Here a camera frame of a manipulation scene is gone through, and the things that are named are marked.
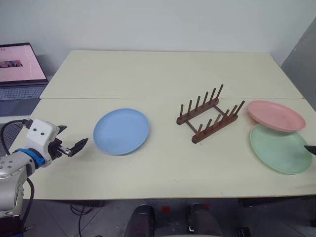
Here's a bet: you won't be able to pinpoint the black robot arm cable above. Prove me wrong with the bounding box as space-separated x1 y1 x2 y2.
0 118 33 156
22 177 36 237

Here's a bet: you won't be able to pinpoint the grey perforated panel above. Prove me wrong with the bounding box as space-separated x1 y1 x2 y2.
0 116 28 157

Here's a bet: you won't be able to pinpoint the blue plastic plate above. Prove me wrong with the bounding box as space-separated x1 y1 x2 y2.
93 108 151 156

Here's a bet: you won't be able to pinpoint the open grey laptop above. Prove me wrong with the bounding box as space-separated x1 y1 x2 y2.
0 42 49 101

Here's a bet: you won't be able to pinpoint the dark rounded shape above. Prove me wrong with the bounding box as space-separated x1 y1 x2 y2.
122 204 156 237
184 202 224 237

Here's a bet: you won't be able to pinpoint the thin black floor cable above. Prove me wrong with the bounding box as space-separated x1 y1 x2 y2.
70 204 92 237

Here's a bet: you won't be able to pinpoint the green plastic plate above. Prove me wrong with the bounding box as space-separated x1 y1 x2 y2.
249 123 313 175

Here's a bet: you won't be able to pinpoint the brown wooden plate rack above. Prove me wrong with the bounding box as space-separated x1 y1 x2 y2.
176 84 246 144

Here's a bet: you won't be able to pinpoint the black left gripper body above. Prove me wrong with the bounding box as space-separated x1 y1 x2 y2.
47 138 73 163

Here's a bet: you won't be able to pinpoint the grey partition panel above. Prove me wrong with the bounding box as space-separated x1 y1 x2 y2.
280 16 316 112

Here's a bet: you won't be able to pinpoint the pink red plastic plate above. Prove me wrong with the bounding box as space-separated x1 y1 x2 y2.
247 100 307 132

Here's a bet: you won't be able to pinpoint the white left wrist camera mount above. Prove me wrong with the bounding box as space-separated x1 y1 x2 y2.
25 119 60 161

